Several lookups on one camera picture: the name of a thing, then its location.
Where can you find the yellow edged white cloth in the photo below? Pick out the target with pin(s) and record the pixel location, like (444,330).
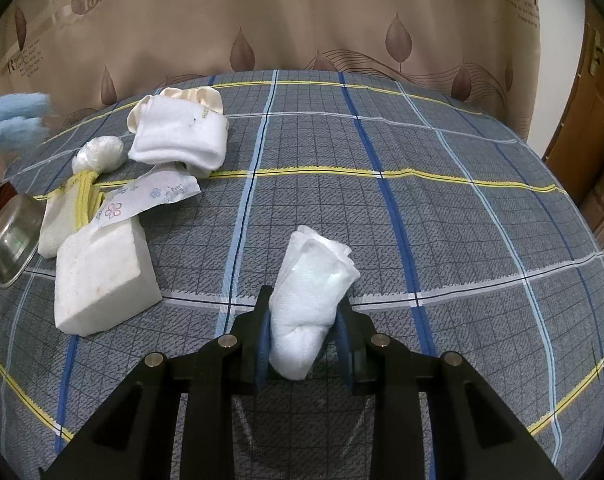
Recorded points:
(67,210)

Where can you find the grey plaid bed sheet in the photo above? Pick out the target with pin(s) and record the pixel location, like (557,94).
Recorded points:
(462,237)

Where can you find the beige leaf print curtain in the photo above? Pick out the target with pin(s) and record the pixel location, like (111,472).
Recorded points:
(93,53)

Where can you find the light blue fluffy towel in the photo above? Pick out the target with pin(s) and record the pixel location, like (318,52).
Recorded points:
(22,121)

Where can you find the floral tissue packet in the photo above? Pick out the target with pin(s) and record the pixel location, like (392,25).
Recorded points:
(164,184)

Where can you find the cream satin scrunchie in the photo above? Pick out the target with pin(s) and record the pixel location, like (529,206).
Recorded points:
(205,95)

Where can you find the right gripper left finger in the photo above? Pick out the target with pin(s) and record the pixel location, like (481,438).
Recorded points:
(252,329)

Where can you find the white plastic bag ball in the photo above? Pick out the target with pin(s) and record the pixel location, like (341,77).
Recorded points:
(102,154)

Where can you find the steel bowl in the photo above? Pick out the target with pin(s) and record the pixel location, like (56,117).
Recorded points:
(20,222)

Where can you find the white foam sponge block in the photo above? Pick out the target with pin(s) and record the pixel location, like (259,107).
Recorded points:
(104,276)

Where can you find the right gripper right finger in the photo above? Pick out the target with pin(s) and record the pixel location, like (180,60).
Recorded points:
(352,333)

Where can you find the white sock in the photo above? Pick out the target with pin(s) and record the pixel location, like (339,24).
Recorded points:
(175,130)

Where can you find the brown wooden door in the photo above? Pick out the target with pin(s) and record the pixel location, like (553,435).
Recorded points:
(575,154)

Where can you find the white towel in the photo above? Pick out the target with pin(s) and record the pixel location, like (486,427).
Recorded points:
(314,276)

